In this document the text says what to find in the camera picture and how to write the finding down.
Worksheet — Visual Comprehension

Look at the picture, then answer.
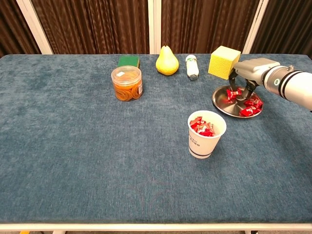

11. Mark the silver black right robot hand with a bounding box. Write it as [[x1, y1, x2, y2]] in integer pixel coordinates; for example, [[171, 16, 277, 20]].
[[228, 58, 281, 101]]

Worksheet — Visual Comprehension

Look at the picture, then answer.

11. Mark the silver metal plate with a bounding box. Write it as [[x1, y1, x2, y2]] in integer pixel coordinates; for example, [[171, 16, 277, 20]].
[[212, 84, 265, 119]]

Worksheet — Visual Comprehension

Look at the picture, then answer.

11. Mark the white paper cup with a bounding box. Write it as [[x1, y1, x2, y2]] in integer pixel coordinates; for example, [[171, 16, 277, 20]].
[[187, 110, 227, 159]]

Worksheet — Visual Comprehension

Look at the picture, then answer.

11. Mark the yellow foam cube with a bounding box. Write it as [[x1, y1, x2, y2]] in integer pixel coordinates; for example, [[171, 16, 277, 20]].
[[208, 45, 242, 80]]

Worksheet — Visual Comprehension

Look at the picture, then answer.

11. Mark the brown pleated screen panel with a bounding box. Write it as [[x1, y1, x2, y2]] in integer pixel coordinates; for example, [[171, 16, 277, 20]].
[[160, 0, 260, 55], [0, 0, 41, 58], [251, 0, 312, 59], [31, 0, 150, 55]]

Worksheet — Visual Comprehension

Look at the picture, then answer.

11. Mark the small white bottle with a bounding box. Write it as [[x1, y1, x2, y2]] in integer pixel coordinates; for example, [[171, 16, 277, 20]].
[[185, 54, 200, 81]]

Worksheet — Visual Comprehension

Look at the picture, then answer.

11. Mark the yellow pear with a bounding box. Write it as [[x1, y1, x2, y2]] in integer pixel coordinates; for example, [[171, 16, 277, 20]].
[[155, 43, 180, 76]]

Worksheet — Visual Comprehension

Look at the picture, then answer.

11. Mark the green yellow sponge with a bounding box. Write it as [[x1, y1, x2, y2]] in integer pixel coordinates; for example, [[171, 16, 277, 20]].
[[117, 56, 141, 69]]

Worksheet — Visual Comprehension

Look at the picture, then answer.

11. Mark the clear jar of rubber bands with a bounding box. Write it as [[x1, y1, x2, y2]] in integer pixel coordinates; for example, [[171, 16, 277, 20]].
[[111, 65, 143, 102]]

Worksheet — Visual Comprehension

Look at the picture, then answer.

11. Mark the blue fabric table cover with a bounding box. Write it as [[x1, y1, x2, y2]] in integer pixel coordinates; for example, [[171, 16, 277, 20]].
[[0, 53, 312, 224]]

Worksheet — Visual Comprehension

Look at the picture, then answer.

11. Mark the white screen frame post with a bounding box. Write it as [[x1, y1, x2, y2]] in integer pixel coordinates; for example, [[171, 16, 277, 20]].
[[147, 0, 162, 55], [16, 0, 54, 55], [242, 0, 270, 55]]

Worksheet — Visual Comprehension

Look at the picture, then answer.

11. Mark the white table frame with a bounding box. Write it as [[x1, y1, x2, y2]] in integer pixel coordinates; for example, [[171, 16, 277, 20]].
[[0, 222, 312, 234]]

